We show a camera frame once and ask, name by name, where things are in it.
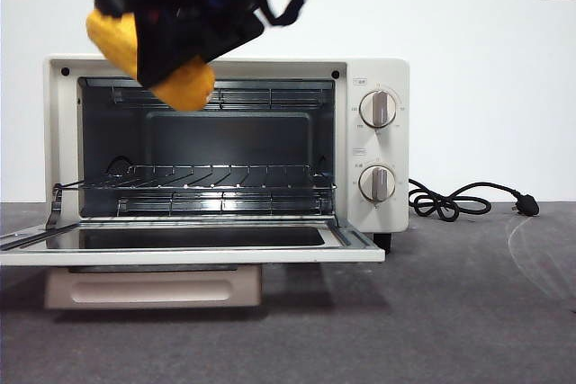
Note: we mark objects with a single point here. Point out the cream temperature knob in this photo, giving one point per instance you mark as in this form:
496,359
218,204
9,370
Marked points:
378,109

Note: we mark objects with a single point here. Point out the yellow corn cob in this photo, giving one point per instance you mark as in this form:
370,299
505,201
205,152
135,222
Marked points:
189,87

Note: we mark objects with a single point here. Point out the cream Toshiba toaster oven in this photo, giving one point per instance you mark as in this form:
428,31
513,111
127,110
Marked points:
391,74

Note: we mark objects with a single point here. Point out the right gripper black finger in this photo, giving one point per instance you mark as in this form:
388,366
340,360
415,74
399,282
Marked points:
229,33
171,47

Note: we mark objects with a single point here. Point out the cream timer knob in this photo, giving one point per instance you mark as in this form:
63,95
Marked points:
378,183

